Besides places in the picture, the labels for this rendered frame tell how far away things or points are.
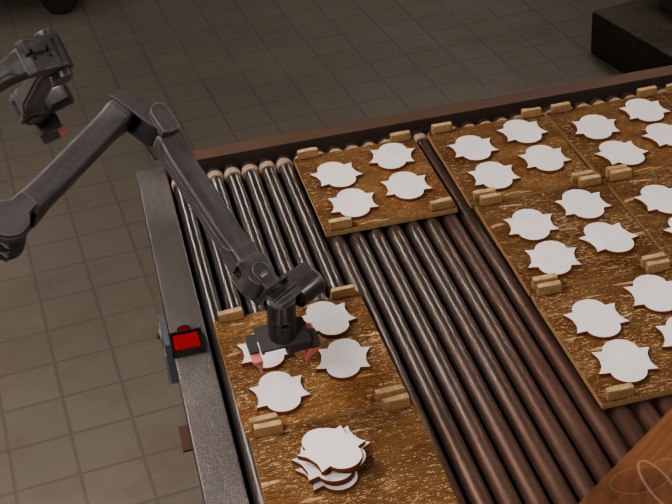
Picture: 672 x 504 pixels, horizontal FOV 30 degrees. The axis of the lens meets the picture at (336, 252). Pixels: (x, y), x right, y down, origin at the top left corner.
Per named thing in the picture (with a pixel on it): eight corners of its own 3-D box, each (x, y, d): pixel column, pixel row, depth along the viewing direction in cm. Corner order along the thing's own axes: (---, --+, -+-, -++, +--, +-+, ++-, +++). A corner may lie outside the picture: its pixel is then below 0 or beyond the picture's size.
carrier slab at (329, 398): (246, 440, 257) (245, 434, 256) (213, 326, 290) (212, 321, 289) (410, 403, 262) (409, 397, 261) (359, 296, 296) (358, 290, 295)
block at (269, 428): (255, 439, 254) (253, 429, 253) (253, 433, 256) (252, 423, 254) (284, 433, 255) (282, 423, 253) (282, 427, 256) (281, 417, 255)
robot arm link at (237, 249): (134, 136, 257) (142, 107, 248) (157, 127, 259) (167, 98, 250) (245, 307, 246) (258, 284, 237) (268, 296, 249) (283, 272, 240)
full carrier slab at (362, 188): (326, 238, 318) (324, 223, 316) (293, 163, 352) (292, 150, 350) (457, 212, 324) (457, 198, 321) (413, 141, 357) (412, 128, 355)
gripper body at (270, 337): (311, 345, 249) (311, 320, 244) (262, 357, 247) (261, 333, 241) (302, 322, 253) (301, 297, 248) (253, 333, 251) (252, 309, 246)
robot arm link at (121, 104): (117, 99, 259) (124, 72, 251) (170, 138, 259) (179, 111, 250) (-27, 244, 235) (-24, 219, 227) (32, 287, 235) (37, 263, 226)
